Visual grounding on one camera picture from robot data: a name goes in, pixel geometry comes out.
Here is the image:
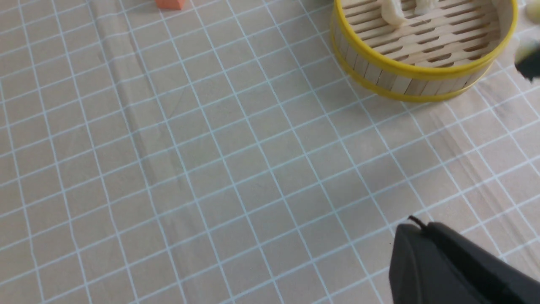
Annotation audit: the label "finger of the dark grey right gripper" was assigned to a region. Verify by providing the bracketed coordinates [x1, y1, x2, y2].
[515, 40, 540, 81]

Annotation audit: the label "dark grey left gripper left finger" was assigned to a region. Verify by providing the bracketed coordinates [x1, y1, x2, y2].
[389, 215, 481, 304]

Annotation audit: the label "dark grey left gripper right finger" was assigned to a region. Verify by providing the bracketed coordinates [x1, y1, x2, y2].
[424, 223, 540, 304]

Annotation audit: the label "white dumpling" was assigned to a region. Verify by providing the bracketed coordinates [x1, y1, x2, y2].
[381, 0, 408, 27]
[414, 0, 439, 16]

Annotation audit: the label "bamboo steamer tray yellow rims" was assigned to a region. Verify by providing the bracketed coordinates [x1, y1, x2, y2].
[330, 0, 519, 102]

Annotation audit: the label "beige white-grid tablecloth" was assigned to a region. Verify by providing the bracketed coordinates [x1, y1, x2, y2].
[0, 0, 539, 304]

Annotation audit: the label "orange foam cube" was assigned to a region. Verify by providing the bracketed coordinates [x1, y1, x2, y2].
[155, 0, 186, 10]

